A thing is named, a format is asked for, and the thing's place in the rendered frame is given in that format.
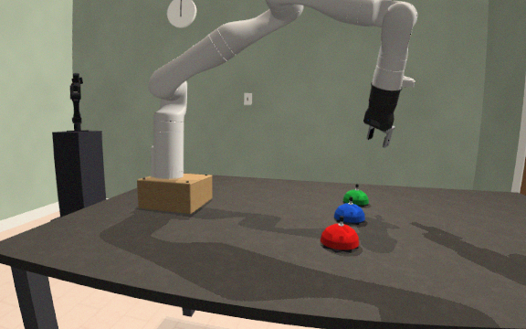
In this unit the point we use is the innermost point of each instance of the blue bell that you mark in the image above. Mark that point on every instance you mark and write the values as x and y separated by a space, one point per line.
352 213

